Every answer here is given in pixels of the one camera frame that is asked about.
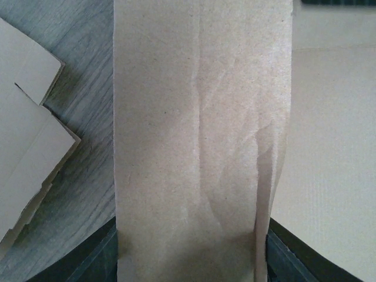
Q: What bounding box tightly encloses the cardboard box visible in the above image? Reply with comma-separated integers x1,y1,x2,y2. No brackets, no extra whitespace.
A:
113,1,375,281

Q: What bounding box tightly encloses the stack of flat cardboard blanks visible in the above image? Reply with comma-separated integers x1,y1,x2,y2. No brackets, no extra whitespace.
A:
1,21,80,256

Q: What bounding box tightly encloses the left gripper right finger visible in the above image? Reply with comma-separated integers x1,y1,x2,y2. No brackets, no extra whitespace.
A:
266,219,360,282

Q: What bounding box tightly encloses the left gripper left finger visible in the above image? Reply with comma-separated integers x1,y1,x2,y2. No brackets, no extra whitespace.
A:
28,217,118,282

